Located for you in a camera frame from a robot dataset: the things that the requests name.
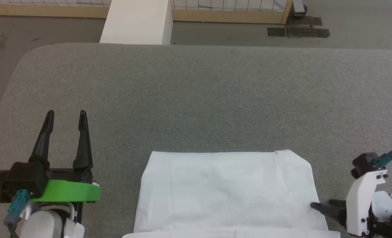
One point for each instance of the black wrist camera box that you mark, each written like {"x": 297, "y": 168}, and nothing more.
{"x": 27, "y": 178}
{"x": 363, "y": 163}

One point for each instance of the white garment with grey stitching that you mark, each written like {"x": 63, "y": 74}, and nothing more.
{"x": 229, "y": 191}

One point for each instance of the lemon print wooden frame partition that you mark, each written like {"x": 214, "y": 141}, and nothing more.
{"x": 215, "y": 15}

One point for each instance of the small black floor tape patch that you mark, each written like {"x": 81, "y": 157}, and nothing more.
{"x": 276, "y": 32}

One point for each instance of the white paper label tag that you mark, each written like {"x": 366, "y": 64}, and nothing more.
{"x": 74, "y": 229}

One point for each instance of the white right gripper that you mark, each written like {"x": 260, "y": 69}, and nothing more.
{"x": 359, "y": 205}

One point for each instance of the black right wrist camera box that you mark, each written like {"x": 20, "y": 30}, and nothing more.
{"x": 363, "y": 163}

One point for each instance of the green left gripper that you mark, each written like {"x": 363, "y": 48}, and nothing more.
{"x": 66, "y": 191}

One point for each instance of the white rectangular box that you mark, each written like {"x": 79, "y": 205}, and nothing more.
{"x": 136, "y": 23}

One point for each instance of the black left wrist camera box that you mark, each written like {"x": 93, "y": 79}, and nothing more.
{"x": 27, "y": 178}

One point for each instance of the grey metal stand foot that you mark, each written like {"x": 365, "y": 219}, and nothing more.
{"x": 298, "y": 8}

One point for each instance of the black floor tape under stand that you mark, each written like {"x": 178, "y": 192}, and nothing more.
{"x": 305, "y": 21}

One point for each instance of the long black floor tape patch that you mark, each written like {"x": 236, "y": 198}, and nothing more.
{"x": 308, "y": 32}

